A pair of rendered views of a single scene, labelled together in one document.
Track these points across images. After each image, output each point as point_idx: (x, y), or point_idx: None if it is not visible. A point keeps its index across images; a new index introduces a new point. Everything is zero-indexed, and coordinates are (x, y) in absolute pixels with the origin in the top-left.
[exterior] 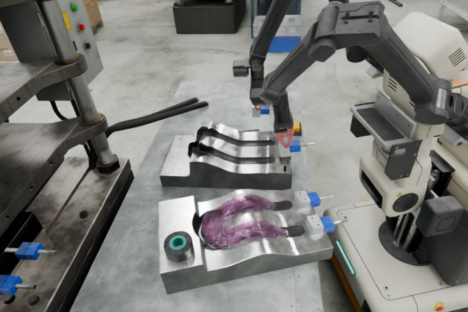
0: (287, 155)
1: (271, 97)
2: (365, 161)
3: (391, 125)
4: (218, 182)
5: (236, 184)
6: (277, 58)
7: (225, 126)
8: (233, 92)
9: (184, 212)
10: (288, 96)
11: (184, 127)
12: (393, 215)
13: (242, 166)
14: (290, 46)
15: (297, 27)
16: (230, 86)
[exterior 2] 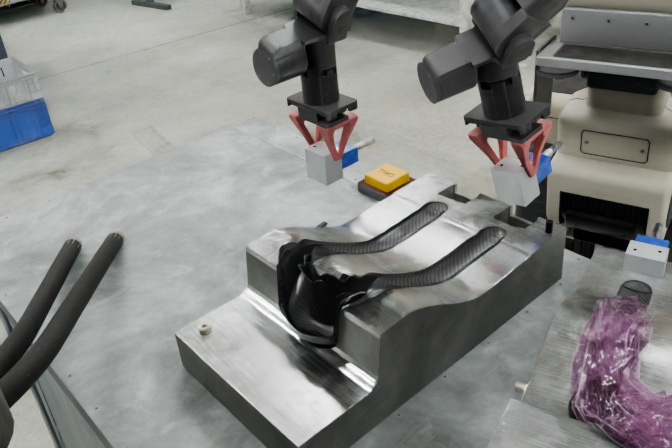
0: (536, 194)
1: (531, 34)
2: (569, 169)
3: (638, 51)
4: (440, 355)
5: (475, 335)
6: (14, 162)
7: (306, 228)
8: (148, 192)
9: (569, 447)
10: (281, 144)
11: (130, 319)
12: (663, 238)
13: (463, 277)
14: (27, 127)
15: (27, 80)
16: (118, 185)
